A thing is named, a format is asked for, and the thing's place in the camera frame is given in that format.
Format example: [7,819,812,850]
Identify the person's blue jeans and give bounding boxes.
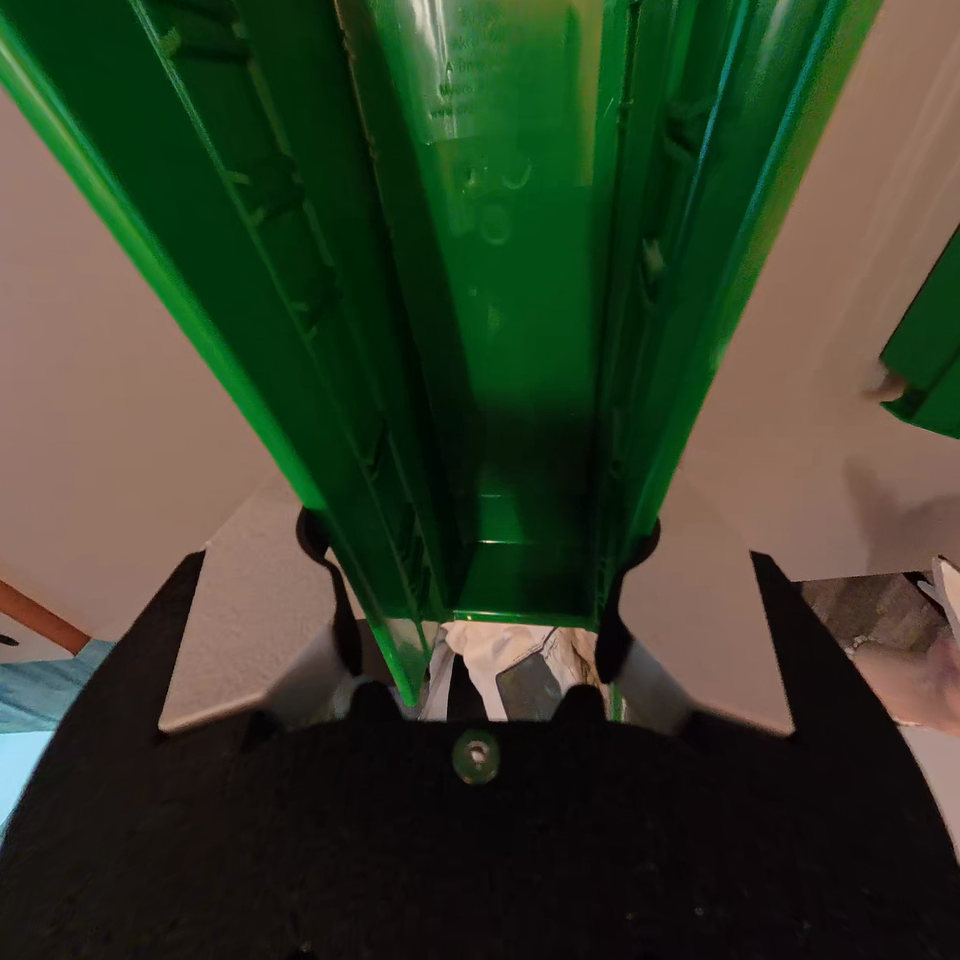
[0,637,114,735]

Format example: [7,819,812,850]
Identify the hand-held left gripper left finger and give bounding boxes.
[157,480,366,735]

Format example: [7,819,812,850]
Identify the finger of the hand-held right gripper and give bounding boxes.
[916,555,960,648]

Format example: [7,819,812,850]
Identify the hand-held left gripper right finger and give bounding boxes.
[594,480,796,736]

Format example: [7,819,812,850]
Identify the green plastic bin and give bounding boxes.
[0,0,886,708]
[879,225,960,441]

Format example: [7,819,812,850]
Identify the person's right hand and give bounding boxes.
[851,637,960,740]

